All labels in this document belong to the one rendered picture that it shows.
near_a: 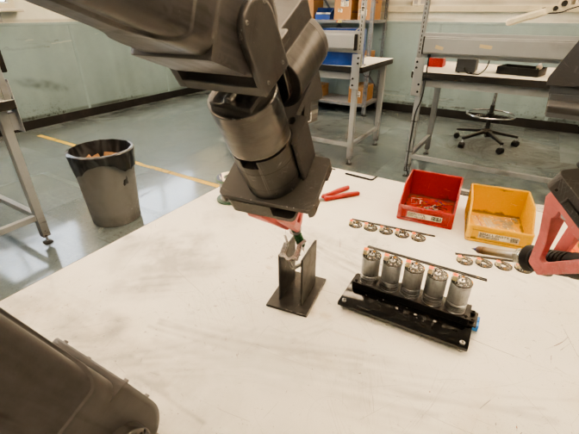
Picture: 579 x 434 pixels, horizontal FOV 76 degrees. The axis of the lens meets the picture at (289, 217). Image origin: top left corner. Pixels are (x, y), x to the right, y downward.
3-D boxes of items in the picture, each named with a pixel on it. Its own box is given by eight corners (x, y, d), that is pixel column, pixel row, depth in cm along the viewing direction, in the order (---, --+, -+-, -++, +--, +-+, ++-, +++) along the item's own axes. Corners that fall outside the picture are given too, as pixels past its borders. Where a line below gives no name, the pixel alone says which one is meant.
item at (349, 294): (473, 317, 48) (475, 310, 48) (465, 356, 43) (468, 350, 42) (356, 279, 55) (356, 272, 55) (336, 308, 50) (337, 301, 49)
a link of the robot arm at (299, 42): (266, 64, 39) (221, -69, 30) (343, 69, 35) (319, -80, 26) (209, 144, 34) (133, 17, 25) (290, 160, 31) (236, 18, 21)
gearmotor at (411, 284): (415, 306, 48) (422, 275, 46) (396, 300, 49) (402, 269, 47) (420, 295, 50) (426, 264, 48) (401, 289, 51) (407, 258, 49)
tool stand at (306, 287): (275, 314, 54) (251, 292, 45) (295, 252, 58) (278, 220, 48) (313, 325, 52) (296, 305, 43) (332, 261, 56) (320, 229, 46)
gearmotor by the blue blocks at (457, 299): (462, 322, 46) (471, 289, 43) (441, 314, 47) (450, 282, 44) (464, 310, 48) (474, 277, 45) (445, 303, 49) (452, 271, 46)
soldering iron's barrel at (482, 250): (472, 257, 41) (522, 267, 34) (471, 243, 41) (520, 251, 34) (483, 255, 41) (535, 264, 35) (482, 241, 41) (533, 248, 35)
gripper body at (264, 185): (247, 157, 42) (224, 107, 36) (333, 170, 39) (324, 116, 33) (223, 203, 39) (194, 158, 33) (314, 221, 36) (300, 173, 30)
